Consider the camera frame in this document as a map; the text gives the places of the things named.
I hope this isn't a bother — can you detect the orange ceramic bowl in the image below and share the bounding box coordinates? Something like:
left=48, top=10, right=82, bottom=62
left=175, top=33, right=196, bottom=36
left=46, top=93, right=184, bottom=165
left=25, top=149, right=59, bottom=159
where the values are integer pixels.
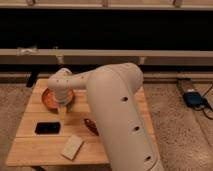
left=42, top=88, right=74, bottom=110

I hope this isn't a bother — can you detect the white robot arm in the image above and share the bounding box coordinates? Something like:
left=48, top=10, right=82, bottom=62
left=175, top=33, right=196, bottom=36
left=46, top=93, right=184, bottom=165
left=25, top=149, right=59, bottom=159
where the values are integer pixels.
left=47, top=63, right=164, bottom=171

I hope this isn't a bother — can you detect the black rectangular phone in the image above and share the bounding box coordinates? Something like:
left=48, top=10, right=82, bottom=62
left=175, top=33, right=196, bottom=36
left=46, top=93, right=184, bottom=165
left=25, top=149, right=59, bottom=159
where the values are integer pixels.
left=35, top=122, right=61, bottom=134

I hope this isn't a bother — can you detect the beige rectangular sponge block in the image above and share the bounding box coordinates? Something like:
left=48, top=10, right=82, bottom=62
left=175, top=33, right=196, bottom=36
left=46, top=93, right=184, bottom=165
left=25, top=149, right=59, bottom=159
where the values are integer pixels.
left=61, top=135, right=83, bottom=160

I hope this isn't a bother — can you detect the blue black power box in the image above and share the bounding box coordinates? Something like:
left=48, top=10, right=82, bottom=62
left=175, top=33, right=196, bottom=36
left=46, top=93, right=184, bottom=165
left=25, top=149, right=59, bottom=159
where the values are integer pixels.
left=182, top=89, right=207, bottom=107

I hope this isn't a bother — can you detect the wooden horizontal rail beam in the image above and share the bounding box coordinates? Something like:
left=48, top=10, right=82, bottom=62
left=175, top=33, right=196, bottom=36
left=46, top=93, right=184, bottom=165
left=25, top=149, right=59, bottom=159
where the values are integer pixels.
left=0, top=48, right=213, bottom=66

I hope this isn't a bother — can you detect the black cable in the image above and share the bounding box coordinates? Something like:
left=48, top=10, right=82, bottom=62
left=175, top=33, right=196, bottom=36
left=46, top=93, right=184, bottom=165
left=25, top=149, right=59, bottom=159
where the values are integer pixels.
left=199, top=83, right=213, bottom=120

